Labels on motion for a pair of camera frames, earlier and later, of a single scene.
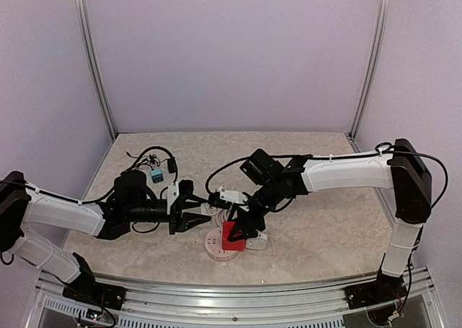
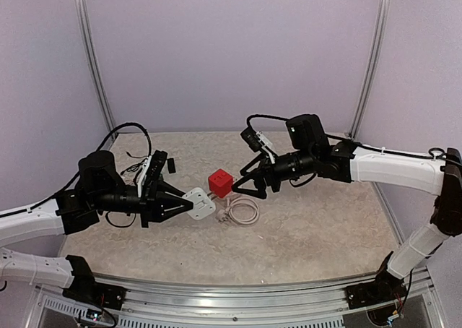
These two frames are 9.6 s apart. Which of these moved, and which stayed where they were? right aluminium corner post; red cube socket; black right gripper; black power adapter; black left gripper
Moved: black left gripper; red cube socket; black right gripper
Stayed: right aluminium corner post; black power adapter
